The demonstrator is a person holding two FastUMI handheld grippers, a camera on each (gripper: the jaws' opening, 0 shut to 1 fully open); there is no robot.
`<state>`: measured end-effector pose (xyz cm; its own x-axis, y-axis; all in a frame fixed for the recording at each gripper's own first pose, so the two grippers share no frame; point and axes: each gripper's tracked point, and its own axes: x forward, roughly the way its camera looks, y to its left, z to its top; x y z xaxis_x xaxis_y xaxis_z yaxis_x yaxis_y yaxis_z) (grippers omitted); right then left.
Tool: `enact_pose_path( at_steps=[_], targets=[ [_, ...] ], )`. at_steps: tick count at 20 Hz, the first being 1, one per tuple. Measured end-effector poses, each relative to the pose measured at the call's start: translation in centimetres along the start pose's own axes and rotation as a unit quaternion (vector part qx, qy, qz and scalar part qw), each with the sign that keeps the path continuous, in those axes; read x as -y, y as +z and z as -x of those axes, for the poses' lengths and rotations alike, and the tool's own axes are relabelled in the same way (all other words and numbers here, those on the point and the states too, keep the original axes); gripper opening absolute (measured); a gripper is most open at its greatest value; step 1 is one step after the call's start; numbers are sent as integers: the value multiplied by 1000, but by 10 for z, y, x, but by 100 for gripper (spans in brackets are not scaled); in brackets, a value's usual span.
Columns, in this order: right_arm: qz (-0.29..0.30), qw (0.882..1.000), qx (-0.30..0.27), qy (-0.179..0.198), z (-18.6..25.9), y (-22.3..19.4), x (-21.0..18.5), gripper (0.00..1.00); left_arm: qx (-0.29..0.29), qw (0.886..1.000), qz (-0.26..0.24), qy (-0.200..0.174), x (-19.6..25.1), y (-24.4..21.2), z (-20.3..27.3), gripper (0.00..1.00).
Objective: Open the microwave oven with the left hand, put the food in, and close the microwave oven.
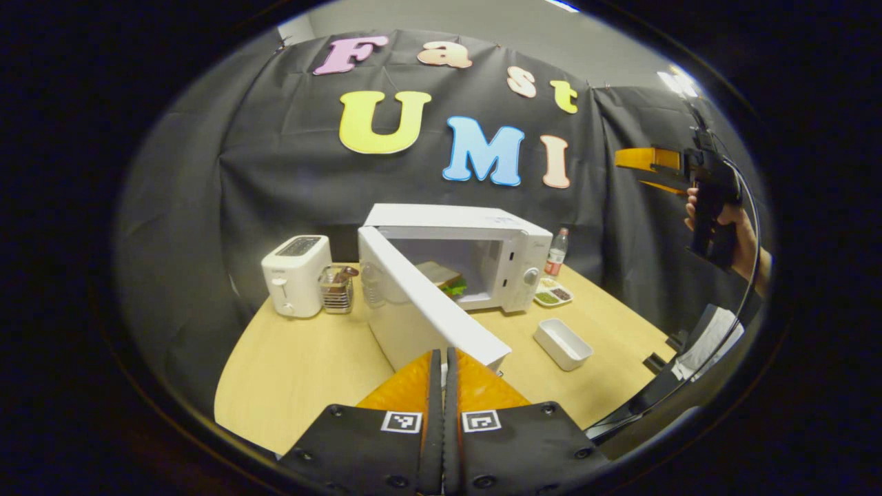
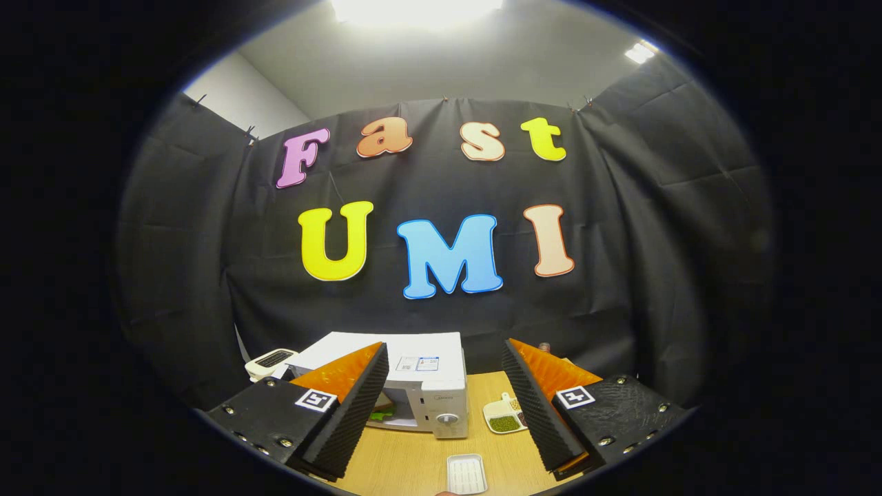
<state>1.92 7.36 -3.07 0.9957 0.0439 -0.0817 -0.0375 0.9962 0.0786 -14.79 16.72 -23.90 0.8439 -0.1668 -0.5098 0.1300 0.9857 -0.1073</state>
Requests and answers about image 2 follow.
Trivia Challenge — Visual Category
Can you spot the large ceiling light panel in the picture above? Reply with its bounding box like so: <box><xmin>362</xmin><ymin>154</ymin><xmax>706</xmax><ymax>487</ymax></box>
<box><xmin>331</xmin><ymin>0</ymin><xmax>505</xmax><ymax>30</ymax></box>

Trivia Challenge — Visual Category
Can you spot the small white rectangular plate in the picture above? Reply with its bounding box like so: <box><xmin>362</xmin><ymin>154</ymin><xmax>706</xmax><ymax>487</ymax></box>
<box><xmin>446</xmin><ymin>453</ymin><xmax>489</xmax><ymax>495</ymax></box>

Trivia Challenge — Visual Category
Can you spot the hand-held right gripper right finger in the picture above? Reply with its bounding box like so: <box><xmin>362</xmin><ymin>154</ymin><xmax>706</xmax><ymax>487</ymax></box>
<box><xmin>502</xmin><ymin>339</ymin><xmax>690</xmax><ymax>482</ymax></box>

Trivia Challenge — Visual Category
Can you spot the black backdrop cloth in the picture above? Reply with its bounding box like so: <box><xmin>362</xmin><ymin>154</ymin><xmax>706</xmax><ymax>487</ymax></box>
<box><xmin>114</xmin><ymin>52</ymin><xmax>776</xmax><ymax>414</ymax></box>

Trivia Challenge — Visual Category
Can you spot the white microwave oven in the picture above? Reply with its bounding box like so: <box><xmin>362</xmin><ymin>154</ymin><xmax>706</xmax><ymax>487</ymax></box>
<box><xmin>279</xmin><ymin>332</ymin><xmax>470</xmax><ymax>440</ymax></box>

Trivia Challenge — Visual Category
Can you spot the white divided dish of beans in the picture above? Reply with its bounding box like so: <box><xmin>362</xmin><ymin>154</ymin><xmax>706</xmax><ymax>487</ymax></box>
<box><xmin>482</xmin><ymin>393</ymin><xmax>529</xmax><ymax>435</ymax></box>

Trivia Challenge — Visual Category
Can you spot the white toaster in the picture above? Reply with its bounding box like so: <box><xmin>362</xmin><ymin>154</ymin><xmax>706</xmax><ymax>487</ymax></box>
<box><xmin>245</xmin><ymin>349</ymin><xmax>299</xmax><ymax>383</ymax></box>

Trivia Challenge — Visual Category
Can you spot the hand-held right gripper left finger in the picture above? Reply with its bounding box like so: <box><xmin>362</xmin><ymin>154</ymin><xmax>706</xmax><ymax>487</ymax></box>
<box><xmin>205</xmin><ymin>342</ymin><xmax>391</xmax><ymax>483</ymax></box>

